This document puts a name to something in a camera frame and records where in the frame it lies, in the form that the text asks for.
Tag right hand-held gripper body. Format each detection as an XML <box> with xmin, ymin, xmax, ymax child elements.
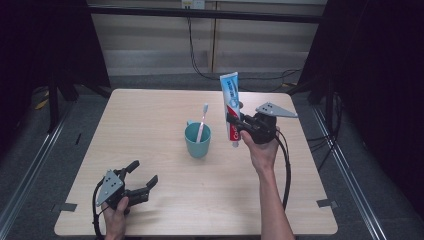
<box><xmin>238</xmin><ymin>101</ymin><xmax>299</xmax><ymax>146</ymax></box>

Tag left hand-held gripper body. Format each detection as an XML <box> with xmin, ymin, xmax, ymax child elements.
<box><xmin>95</xmin><ymin>168</ymin><xmax>152</xmax><ymax>212</ymax></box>

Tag white blue toothpaste tube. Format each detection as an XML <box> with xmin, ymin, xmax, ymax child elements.
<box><xmin>219</xmin><ymin>71</ymin><xmax>242</xmax><ymax>149</ymax></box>

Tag pink toothbrush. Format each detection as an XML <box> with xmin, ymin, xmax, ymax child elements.
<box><xmin>195</xmin><ymin>102</ymin><xmax>210</xmax><ymax>145</ymax></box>

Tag teal plastic cup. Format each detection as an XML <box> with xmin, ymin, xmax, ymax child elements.
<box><xmin>184</xmin><ymin>119</ymin><xmax>213</xmax><ymax>160</ymax></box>

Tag person's right hand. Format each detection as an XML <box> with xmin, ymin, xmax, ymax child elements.
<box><xmin>240</xmin><ymin>126</ymin><xmax>282</xmax><ymax>174</ymax></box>

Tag person's left hand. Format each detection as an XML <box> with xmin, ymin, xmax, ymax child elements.
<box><xmin>101</xmin><ymin>196</ymin><xmax>132</xmax><ymax>235</ymax></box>

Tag grey tape strip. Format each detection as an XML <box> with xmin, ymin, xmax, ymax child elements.
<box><xmin>316</xmin><ymin>198</ymin><xmax>340</xmax><ymax>210</ymax></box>
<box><xmin>51</xmin><ymin>202</ymin><xmax>79</xmax><ymax>214</ymax></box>

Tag black metal stand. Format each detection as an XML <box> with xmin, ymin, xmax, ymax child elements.
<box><xmin>46</xmin><ymin>71</ymin><xmax>81</xmax><ymax>135</ymax></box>

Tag yellow floor marker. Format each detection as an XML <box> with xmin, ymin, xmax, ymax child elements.
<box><xmin>34</xmin><ymin>90</ymin><xmax>50</xmax><ymax>111</ymax></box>

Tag black horizontal beam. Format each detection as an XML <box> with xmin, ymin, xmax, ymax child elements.
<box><xmin>87</xmin><ymin>4</ymin><xmax>324</xmax><ymax>24</ymax></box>

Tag black curtain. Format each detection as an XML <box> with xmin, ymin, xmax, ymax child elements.
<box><xmin>0</xmin><ymin>0</ymin><xmax>112</xmax><ymax>158</ymax></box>
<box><xmin>289</xmin><ymin>0</ymin><xmax>424</xmax><ymax>218</ymax></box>

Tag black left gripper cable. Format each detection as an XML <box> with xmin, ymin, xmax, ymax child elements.
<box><xmin>91</xmin><ymin>178</ymin><xmax>108</xmax><ymax>240</ymax></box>

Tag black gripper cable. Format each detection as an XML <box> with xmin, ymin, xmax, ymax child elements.
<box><xmin>274</xmin><ymin>129</ymin><xmax>293</xmax><ymax>212</ymax></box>
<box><xmin>91</xmin><ymin>178</ymin><xmax>108</xmax><ymax>240</ymax></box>

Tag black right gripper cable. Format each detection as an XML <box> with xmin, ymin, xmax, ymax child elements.
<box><xmin>274</xmin><ymin>129</ymin><xmax>293</xmax><ymax>212</ymax></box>

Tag black floor cables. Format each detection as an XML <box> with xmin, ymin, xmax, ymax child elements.
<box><xmin>306</xmin><ymin>93</ymin><xmax>344</xmax><ymax>173</ymax></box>

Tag black hanging wall cable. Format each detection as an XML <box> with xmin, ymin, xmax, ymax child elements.
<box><xmin>186</xmin><ymin>16</ymin><xmax>303</xmax><ymax>93</ymax></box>

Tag metal floor rail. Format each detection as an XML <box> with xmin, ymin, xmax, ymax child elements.
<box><xmin>311</xmin><ymin>105</ymin><xmax>389</xmax><ymax>240</ymax></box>
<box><xmin>0</xmin><ymin>101</ymin><xmax>75</xmax><ymax>234</ymax></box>

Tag white wall socket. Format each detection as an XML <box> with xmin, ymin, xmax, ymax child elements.
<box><xmin>181</xmin><ymin>0</ymin><xmax>206</xmax><ymax>10</ymax></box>

